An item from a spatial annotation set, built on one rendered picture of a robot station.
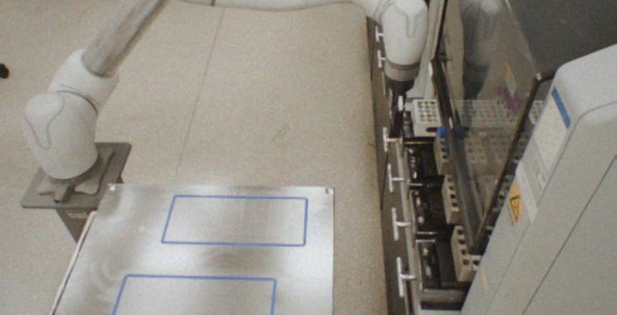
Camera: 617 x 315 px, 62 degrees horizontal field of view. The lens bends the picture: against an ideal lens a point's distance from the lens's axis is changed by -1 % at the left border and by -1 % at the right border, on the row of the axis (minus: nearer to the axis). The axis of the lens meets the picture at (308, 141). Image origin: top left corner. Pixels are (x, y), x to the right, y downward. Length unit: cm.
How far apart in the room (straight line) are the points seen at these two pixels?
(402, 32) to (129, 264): 84
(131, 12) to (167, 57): 185
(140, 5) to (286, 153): 133
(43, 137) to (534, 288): 121
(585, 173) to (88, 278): 103
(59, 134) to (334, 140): 147
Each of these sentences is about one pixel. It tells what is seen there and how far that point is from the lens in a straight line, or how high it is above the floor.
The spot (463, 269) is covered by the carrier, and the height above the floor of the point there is 88.
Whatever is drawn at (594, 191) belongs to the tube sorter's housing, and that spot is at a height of 131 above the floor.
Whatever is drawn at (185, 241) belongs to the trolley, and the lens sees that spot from 128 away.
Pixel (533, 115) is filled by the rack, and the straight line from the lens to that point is 157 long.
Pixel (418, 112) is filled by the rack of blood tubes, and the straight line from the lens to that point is 149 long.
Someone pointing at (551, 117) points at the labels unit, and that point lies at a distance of 76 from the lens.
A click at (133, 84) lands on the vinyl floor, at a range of 314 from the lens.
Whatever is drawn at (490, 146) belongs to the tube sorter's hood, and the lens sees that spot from 96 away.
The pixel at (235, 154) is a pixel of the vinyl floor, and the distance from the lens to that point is 257.
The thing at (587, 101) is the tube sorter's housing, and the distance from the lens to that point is 70.
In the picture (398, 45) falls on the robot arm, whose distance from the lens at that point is 128.
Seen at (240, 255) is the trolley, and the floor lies 82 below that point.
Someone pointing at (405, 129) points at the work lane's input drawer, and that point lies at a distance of 150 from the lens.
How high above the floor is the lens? 185
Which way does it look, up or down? 45 degrees down
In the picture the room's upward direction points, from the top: 2 degrees counter-clockwise
